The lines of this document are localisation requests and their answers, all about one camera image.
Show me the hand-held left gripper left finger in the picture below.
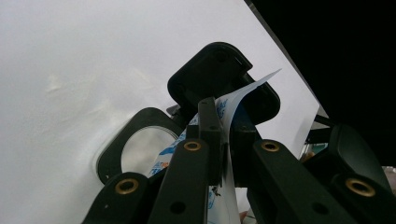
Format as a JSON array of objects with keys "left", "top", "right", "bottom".
[{"left": 197, "top": 96, "right": 226, "bottom": 187}]

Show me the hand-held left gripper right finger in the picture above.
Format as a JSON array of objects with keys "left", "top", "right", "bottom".
[{"left": 229, "top": 102, "right": 263, "bottom": 189}]

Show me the blue and white milk pouch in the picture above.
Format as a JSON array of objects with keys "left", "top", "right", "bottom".
[{"left": 148, "top": 68, "right": 283, "bottom": 224}]

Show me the glass jar with black lid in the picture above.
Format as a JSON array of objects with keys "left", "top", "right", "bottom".
[{"left": 92, "top": 41, "right": 281, "bottom": 187}]

